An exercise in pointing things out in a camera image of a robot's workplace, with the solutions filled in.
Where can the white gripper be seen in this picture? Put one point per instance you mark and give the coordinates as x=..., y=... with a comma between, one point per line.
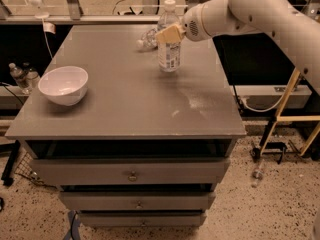
x=191, y=25

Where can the blue-label plastic bottle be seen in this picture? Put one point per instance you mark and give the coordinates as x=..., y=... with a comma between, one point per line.
x=168, y=53

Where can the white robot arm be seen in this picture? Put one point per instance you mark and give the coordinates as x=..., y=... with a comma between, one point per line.
x=297, y=35

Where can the white bowl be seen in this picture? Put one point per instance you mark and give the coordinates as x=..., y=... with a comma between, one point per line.
x=65, y=85

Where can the water bottle on left ledge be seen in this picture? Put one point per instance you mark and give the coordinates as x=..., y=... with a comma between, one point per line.
x=19, y=75

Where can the clear bottle on floor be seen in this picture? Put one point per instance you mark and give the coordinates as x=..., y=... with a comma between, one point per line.
x=258, y=174

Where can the top drawer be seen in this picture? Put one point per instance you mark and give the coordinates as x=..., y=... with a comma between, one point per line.
x=104, y=172

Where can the drawer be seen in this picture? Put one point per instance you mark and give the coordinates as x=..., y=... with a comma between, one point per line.
x=136, y=201
x=104, y=172
x=158, y=219

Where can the middle drawer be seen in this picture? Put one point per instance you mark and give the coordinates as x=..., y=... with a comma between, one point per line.
x=136, y=201

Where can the bottom drawer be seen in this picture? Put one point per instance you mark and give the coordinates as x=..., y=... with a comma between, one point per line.
x=158, y=219

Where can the black stand leg left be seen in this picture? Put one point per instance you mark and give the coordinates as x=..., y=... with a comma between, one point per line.
x=13, y=149

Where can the wire mesh basket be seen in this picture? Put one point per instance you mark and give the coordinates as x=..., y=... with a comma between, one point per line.
x=24, y=169

